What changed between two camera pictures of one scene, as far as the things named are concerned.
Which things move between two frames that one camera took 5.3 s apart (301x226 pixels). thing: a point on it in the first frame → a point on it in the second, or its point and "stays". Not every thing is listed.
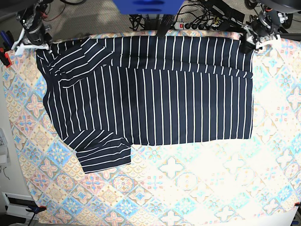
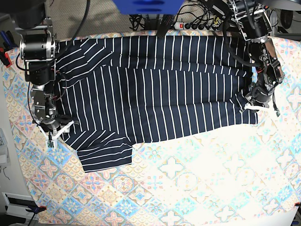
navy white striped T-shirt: (104, 92) stays
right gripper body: (34, 28) → (54, 125)
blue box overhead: (148, 7) stays
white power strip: (181, 25) stays
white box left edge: (4, 156) stays
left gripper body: (263, 25) → (259, 95)
